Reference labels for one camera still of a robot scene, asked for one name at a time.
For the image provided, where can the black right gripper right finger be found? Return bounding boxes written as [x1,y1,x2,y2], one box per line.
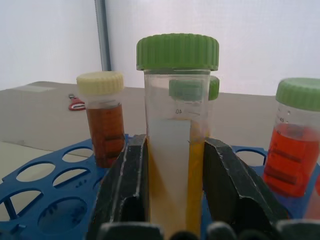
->
[201,136,289,240]

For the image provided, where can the red liquid tube green cap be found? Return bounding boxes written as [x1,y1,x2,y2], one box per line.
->
[262,77,320,198]

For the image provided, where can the red handled scissors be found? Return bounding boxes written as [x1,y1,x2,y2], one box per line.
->
[67,93,87,112]

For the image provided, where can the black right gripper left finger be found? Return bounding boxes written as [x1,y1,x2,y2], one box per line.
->
[87,133,150,240]

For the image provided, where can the blue test tube rack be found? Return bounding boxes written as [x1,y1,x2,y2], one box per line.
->
[0,133,320,240]

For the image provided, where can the brown liquid tube cream cap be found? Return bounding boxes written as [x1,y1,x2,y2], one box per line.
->
[76,71,126,168]

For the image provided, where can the grey metal frame post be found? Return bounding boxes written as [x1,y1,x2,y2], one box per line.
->
[94,0,112,73]

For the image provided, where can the tube with green cap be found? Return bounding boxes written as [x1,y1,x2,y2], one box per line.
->
[208,75,221,141]

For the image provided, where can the yellow liquid tube green cap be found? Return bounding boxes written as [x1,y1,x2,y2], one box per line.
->
[135,32,220,238]

